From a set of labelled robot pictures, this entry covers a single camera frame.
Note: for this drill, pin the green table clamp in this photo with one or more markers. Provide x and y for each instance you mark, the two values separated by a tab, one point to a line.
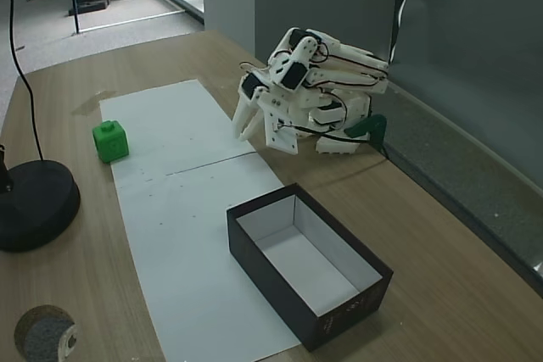
369	124

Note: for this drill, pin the white paper sheet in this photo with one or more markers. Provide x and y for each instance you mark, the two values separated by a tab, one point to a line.
195	252
169	124

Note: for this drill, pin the black round lamp base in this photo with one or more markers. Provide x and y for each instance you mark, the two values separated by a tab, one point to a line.
34	205

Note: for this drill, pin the green cube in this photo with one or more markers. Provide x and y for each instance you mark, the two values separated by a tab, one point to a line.
111	141

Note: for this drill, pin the dark brown cardboard box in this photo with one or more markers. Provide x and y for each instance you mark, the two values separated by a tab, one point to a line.
271	260

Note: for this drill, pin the white gripper camera mount plate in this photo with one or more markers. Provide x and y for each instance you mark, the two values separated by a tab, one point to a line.
280	135

